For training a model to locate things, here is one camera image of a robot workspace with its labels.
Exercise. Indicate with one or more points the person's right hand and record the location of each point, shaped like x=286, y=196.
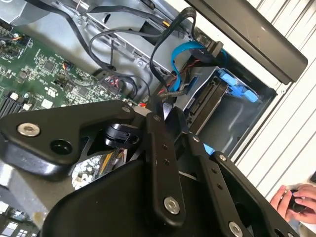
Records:
x=307, y=195

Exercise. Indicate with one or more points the small round black tool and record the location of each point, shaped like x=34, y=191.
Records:
x=297, y=207

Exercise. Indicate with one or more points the person's left hand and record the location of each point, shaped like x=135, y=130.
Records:
x=279, y=200

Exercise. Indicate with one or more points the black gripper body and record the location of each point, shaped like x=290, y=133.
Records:
x=111, y=205

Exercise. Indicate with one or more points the hard disk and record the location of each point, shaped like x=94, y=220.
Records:
x=205, y=98

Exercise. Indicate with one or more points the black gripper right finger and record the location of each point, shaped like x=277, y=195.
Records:
x=214, y=177

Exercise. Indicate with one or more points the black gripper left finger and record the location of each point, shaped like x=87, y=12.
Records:
x=49, y=128

